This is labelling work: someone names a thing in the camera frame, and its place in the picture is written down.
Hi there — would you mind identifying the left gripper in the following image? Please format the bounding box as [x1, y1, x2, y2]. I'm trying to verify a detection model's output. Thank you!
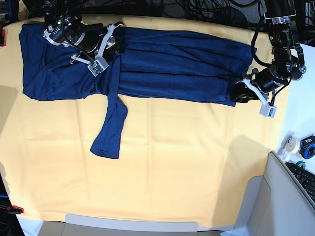
[230, 68, 269, 103]

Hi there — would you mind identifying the blue tape measure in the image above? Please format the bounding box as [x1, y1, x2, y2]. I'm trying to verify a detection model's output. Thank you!
[299, 135, 315, 159]

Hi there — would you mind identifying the clear tape roll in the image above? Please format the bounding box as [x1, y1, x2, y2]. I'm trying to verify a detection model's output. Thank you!
[277, 132, 302, 158]

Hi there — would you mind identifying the red clamp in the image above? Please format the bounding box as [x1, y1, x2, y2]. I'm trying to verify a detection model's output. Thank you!
[0, 205, 24, 214]
[0, 22, 6, 47]

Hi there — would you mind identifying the black keyboard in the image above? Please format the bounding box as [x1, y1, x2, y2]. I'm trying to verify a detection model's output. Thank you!
[286, 162, 315, 202]

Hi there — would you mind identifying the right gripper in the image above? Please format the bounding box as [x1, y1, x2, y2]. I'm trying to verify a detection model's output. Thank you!
[94, 22, 125, 61]

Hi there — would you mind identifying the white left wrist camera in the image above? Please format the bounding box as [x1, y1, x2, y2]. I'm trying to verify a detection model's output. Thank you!
[259, 104, 277, 118]

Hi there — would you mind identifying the red clamp lower left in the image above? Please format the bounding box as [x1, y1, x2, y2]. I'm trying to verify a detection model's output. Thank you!
[0, 205, 24, 214]

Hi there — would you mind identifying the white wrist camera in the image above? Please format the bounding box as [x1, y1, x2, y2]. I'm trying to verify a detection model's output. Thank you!
[87, 58, 109, 77]
[259, 104, 277, 118]

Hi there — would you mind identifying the green tape roll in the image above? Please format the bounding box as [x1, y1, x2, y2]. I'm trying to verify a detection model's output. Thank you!
[296, 161, 306, 169]

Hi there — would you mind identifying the white partition panel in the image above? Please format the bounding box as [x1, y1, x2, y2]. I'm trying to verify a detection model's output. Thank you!
[231, 152, 315, 236]

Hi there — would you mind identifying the blue long-sleeve shirt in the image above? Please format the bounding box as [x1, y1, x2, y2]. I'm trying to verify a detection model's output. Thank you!
[19, 24, 253, 159]

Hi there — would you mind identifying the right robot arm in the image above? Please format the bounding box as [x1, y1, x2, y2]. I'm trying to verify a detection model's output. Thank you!
[41, 0, 124, 64]

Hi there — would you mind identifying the yellow table cloth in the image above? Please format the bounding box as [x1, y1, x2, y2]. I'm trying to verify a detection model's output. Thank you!
[0, 22, 289, 228]

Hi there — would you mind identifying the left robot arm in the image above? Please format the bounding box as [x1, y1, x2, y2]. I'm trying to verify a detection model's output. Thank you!
[230, 0, 306, 105]

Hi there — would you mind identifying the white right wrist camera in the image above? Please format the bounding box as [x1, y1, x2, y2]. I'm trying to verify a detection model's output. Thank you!
[87, 58, 109, 77]

